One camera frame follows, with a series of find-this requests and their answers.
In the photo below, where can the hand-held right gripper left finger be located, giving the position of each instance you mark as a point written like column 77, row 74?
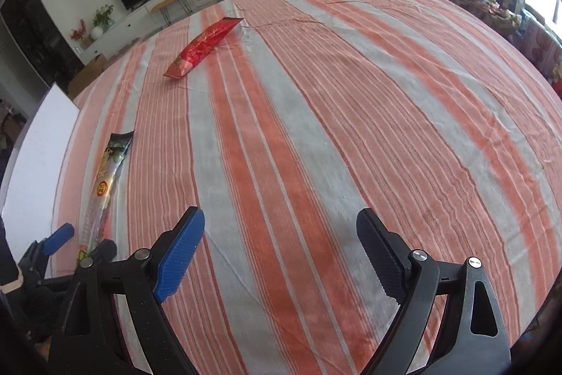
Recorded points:
column 178, row 256

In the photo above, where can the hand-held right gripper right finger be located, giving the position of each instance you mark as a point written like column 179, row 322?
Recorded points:
column 382, row 256

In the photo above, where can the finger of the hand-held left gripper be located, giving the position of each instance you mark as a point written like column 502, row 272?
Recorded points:
column 105, row 248
column 59, row 236

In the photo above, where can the long clear sausage packet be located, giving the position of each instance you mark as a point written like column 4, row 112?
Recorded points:
column 105, row 181

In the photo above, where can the white box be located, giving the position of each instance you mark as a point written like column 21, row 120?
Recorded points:
column 39, row 146

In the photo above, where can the red snack packet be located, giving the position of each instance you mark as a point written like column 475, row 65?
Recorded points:
column 202, row 45

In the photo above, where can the orange striped tablecloth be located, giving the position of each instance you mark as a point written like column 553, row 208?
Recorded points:
column 351, row 116

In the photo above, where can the brown cardboard box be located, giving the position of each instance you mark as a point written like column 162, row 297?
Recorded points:
column 90, row 72

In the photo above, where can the red flowers in vase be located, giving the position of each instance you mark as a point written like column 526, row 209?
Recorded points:
column 79, row 32

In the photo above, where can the green plant in white vase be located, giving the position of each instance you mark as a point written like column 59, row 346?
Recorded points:
column 103, row 17

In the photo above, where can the row of jars and bottles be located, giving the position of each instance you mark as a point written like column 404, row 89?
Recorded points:
column 496, row 1

